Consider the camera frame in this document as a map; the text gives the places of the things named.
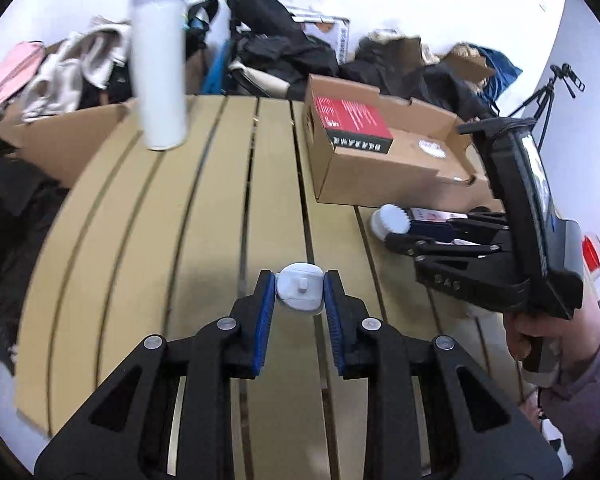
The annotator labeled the white cap dark bottle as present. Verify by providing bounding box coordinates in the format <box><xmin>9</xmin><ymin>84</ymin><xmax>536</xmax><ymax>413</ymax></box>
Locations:
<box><xmin>370</xmin><ymin>204</ymin><xmax>468</xmax><ymax>243</ymax></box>

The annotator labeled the small white plastic jar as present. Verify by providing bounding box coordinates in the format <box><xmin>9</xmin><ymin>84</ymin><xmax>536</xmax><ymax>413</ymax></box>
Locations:
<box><xmin>275</xmin><ymin>262</ymin><xmax>325</xmax><ymax>315</ymax></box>

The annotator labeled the right hand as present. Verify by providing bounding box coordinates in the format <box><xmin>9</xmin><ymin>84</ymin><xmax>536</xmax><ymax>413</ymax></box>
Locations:
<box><xmin>503</xmin><ymin>282</ymin><xmax>600</xmax><ymax>388</ymax></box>

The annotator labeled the red cup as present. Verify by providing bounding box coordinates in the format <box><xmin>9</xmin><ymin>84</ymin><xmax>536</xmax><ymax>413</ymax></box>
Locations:
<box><xmin>582</xmin><ymin>232</ymin><xmax>600</xmax><ymax>273</ymax></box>

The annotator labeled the shallow cardboard tray box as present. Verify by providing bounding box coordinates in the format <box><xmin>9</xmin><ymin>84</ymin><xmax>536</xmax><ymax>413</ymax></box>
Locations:
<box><xmin>303</xmin><ymin>75</ymin><xmax>503</xmax><ymax>212</ymax></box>

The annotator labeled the red and black box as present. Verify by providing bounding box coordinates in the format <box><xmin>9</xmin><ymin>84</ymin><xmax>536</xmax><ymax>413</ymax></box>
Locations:
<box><xmin>314</xmin><ymin>96</ymin><xmax>393</xmax><ymax>154</ymax></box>

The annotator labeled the blue bag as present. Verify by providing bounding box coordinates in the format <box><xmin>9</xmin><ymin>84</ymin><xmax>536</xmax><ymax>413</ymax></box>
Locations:
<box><xmin>470</xmin><ymin>44</ymin><xmax>522</xmax><ymax>105</ymax></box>

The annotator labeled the pile of black clothes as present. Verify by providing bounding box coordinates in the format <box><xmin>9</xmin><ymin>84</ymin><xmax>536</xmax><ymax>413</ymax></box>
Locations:
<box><xmin>227</xmin><ymin>0</ymin><xmax>494</xmax><ymax>122</ymax></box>

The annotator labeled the large cardboard box with clothes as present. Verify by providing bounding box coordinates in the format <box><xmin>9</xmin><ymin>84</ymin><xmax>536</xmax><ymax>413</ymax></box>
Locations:
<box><xmin>0</xmin><ymin>103</ymin><xmax>130</xmax><ymax>188</ymax></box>

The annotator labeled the tall white bottle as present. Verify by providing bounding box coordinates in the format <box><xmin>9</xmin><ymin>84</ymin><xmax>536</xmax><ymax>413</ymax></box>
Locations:
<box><xmin>130</xmin><ymin>0</ymin><xmax>188</xmax><ymax>151</ymax></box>

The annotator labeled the pink backpack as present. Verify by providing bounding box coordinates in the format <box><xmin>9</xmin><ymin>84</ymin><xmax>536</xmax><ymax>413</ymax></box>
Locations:
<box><xmin>0</xmin><ymin>41</ymin><xmax>45</xmax><ymax>106</ymax></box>

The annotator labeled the black camera tripod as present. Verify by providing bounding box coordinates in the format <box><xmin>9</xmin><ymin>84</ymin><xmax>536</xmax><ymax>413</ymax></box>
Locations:
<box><xmin>509</xmin><ymin>63</ymin><xmax>586</xmax><ymax>151</ymax></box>

